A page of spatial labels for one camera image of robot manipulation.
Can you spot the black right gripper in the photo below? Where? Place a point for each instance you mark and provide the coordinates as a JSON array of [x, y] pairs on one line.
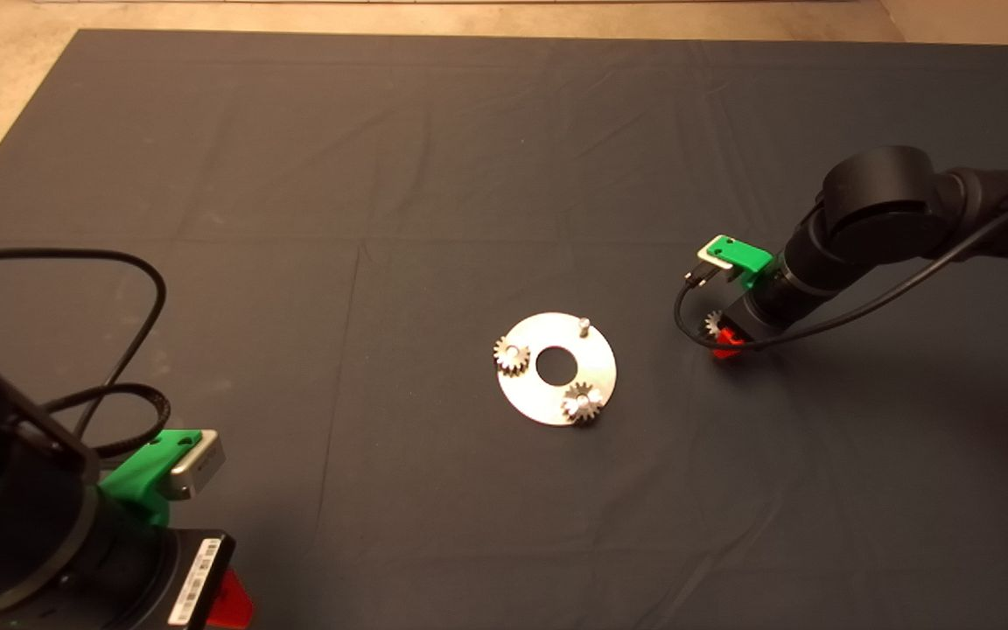
[[758, 322]]

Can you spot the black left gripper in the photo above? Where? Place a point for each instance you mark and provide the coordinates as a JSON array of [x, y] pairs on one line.
[[176, 582]]

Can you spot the steel planetary gear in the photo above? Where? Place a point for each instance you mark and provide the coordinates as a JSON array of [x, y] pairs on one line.
[[506, 360], [714, 324], [576, 407]]

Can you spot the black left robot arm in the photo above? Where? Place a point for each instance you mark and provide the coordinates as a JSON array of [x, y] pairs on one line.
[[5, 507]]

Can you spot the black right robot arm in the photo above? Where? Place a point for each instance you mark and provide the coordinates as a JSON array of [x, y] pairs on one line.
[[880, 201]]

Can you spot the round metal carrier plate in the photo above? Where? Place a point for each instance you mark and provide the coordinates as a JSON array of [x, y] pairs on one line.
[[596, 367]]

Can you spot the dark grey table cloth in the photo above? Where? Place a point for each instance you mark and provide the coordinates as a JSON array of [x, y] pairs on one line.
[[381, 175]]

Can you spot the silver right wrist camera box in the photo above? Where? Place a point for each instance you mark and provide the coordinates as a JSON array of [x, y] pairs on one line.
[[712, 260]]

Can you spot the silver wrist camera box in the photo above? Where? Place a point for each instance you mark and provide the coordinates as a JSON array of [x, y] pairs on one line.
[[712, 260], [199, 464]]

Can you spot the green right camera mount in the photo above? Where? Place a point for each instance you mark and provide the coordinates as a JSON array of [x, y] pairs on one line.
[[745, 255]]

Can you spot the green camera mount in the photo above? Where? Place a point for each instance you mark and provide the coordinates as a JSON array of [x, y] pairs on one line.
[[745, 255], [136, 477]]

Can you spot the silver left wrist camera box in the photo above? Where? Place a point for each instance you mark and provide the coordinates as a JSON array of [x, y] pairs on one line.
[[199, 464]]

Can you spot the green left camera mount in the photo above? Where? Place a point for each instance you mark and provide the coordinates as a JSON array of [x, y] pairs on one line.
[[136, 477]]

